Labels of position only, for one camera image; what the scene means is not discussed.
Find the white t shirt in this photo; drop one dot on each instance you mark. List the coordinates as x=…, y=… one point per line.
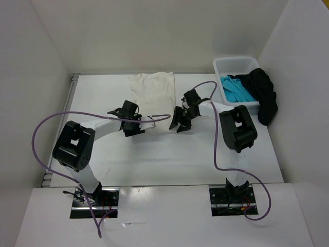
x=153, y=93

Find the white plastic basket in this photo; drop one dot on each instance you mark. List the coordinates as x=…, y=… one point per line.
x=235, y=66

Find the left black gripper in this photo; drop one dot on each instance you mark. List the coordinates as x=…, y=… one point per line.
x=136, y=131

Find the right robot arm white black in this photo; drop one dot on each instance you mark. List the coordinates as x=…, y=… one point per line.
x=238, y=131

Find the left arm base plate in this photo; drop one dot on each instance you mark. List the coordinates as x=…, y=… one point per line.
x=107, y=207

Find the black t shirt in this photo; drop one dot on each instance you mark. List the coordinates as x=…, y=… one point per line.
x=260, y=87

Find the cyan t shirt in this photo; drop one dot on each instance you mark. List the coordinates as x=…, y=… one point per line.
x=234, y=90

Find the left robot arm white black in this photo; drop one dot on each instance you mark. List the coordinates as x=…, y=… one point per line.
x=73, y=148

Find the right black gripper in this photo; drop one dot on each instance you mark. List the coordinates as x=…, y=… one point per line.
x=177, y=112

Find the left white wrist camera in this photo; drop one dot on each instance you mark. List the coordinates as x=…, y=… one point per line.
x=146, y=122

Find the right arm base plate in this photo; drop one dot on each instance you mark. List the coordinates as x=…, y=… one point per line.
x=221, y=205

